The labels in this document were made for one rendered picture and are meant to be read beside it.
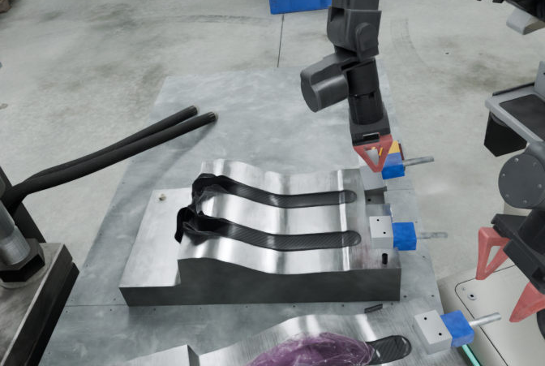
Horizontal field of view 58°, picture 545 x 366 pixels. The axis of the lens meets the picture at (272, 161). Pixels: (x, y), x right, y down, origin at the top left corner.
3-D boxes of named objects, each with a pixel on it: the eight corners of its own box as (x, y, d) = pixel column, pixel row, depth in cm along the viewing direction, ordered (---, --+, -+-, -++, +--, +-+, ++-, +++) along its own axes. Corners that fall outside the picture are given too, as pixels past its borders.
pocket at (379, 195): (386, 198, 100) (387, 184, 97) (389, 217, 96) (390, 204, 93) (363, 200, 100) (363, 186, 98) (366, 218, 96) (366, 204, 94)
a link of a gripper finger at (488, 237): (482, 309, 61) (525, 254, 57) (451, 266, 67) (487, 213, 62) (521, 308, 64) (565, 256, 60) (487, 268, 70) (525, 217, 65)
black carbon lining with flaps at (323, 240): (355, 195, 99) (354, 158, 93) (362, 258, 87) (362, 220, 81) (186, 204, 103) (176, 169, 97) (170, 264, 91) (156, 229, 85)
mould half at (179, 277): (383, 198, 107) (384, 148, 99) (399, 300, 87) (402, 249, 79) (160, 208, 113) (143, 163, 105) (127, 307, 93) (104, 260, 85)
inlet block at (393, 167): (432, 162, 93) (429, 138, 90) (437, 178, 89) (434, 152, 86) (362, 175, 96) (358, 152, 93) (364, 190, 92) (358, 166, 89)
